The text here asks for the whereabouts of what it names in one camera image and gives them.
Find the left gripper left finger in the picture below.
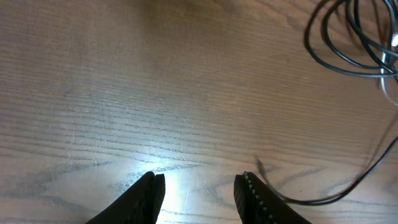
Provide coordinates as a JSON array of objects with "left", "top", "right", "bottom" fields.
[{"left": 86, "top": 171, "right": 165, "bottom": 224}]

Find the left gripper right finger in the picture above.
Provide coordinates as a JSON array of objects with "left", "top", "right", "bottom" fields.
[{"left": 234, "top": 172, "right": 310, "bottom": 224}]

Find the black cable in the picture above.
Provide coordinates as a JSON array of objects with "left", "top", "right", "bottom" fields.
[{"left": 255, "top": 0, "right": 398, "bottom": 207}]

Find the white cable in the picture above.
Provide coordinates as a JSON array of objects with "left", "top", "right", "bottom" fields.
[{"left": 379, "top": 32, "right": 398, "bottom": 106}]

